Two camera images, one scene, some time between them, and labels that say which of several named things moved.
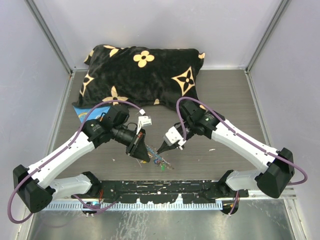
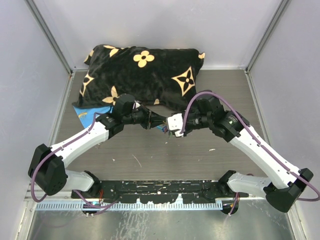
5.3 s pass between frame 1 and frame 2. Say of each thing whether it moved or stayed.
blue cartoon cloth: stayed
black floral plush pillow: stayed
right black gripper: moved
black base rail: stayed
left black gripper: moved
